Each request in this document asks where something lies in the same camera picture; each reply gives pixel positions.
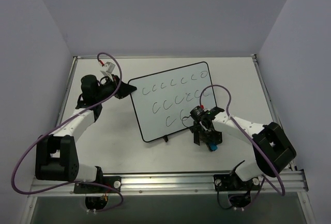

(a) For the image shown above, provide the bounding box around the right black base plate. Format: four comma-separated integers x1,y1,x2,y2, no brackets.
213,174,244,191

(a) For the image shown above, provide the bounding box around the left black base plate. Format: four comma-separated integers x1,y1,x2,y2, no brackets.
73,175,122,194

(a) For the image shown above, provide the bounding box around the blue bone-shaped eraser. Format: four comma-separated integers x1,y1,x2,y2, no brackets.
208,144,218,152

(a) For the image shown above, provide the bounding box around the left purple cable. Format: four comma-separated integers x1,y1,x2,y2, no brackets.
11,52,124,212

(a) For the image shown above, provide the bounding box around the aluminium front rail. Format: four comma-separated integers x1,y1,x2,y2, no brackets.
28,169,310,198

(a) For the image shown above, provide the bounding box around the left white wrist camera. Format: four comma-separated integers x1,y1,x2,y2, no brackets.
100,62,115,80

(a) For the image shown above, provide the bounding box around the aluminium rail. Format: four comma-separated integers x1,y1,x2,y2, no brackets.
28,169,310,198
55,56,78,127
251,54,298,171

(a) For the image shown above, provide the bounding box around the white whiteboard black frame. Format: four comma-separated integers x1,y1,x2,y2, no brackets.
128,62,217,143

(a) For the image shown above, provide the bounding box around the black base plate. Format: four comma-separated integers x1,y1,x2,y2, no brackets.
213,174,244,191
73,175,122,194

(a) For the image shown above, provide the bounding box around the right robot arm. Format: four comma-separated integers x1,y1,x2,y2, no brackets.
190,106,297,189

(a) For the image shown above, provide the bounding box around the left whiteboard foot clip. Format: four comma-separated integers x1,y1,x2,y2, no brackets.
163,135,169,143

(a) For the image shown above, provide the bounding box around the aluminium right side rail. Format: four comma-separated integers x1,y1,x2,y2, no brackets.
251,54,298,171

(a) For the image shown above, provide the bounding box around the aluminium left side rail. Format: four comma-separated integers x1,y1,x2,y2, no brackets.
55,56,78,127

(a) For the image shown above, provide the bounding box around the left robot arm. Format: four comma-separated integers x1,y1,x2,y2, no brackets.
35,74,137,192

